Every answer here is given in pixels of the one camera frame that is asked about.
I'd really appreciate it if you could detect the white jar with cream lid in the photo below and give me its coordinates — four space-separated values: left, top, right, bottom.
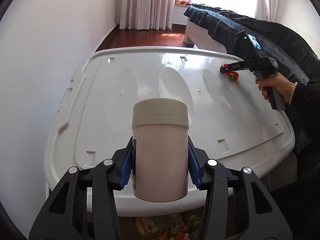
132 98 189 202

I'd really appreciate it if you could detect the person's dark clothing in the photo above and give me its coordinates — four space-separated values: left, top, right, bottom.
270 152 320 232

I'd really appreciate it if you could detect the white plastic box lid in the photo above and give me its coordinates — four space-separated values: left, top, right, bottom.
44 46 295 217

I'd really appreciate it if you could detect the white bed frame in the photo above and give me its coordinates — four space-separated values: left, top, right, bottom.
184 17 228 53

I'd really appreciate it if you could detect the person's right hand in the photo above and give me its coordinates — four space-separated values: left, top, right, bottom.
255 72 298 105

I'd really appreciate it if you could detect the person's right forearm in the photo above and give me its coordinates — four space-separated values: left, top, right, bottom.
290 80 320 155

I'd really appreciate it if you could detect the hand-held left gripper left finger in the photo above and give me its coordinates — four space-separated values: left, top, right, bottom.
29 136 134 240

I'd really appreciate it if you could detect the beige bracelet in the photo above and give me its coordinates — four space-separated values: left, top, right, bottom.
289 82 299 105

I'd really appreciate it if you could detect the colourful packaging pile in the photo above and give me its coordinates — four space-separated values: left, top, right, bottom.
135 211 203 240

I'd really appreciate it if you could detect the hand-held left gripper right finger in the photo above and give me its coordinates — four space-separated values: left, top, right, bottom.
187 136 293 240

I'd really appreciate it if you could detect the pink white curtain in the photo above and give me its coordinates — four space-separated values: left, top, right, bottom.
255 0 280 23
117 0 175 30

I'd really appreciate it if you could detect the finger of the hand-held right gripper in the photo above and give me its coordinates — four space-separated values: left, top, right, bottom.
219 59 255 75

